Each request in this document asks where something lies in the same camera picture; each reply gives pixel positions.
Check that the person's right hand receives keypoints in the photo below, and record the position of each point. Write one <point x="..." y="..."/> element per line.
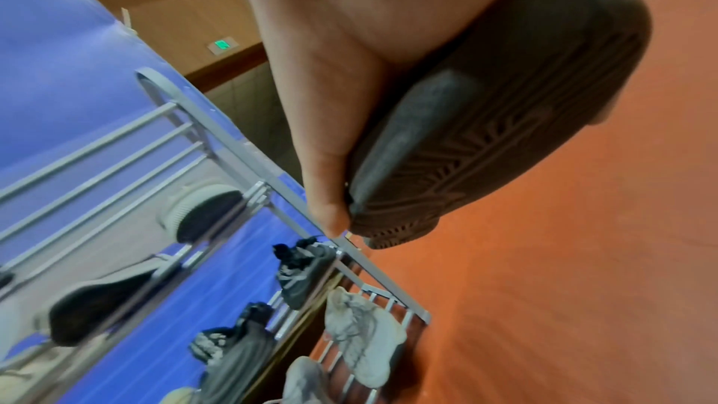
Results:
<point x="348" y="16"/>

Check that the grey metal shoe rack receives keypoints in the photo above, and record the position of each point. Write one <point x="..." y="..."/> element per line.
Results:
<point x="235" y="140"/>

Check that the black ribbed-sole sneaker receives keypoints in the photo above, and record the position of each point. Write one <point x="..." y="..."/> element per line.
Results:
<point x="505" y="105"/>

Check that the black grey mesh sneaker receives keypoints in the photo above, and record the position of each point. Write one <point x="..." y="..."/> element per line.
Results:
<point x="303" y="273"/>
<point x="235" y="358"/>

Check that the cream chunky sneaker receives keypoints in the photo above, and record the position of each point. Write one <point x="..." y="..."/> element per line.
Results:
<point x="179" y="395"/>

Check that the green lit exit sign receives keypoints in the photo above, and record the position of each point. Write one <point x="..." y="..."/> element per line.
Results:
<point x="223" y="45"/>

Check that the blue printed banner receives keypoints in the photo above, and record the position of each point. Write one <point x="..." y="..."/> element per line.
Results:
<point x="56" y="60"/>

